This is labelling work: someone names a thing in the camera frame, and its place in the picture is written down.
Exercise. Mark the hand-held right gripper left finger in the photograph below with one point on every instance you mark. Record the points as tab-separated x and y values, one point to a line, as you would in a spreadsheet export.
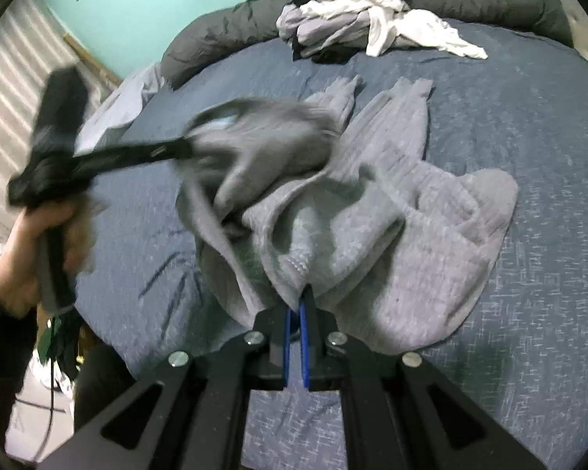
286	352

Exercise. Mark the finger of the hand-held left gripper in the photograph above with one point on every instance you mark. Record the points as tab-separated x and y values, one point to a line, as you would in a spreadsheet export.
132	152

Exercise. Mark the light grey bed sheet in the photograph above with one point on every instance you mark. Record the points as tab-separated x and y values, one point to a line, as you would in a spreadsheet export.
122	103

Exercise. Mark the ribbed grey knit sweater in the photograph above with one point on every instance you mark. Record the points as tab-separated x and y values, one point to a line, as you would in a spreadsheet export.
372	235

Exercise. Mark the blue-grey bed cover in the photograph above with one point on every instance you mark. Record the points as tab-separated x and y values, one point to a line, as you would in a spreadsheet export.
519	107

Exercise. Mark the black and white clothes pile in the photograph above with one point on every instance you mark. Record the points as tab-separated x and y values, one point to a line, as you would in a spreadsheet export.
318	29

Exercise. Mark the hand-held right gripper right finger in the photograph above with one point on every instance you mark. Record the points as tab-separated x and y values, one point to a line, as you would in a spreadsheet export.
305	352

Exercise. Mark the person's left hand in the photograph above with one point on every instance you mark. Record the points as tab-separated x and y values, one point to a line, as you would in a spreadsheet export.
19	264

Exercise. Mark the dark grey rolled duvet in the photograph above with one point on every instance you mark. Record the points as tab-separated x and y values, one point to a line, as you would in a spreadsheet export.
215	34

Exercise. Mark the beige curtain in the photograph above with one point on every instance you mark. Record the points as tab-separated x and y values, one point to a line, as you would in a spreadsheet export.
14	107

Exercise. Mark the person's left forearm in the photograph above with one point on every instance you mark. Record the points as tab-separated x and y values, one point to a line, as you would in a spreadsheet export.
5	338

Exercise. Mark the pile of white black clothes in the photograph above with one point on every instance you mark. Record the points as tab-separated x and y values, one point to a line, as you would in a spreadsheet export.
411	29

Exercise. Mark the wooden frame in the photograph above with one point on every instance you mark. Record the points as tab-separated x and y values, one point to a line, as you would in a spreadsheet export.
93	63

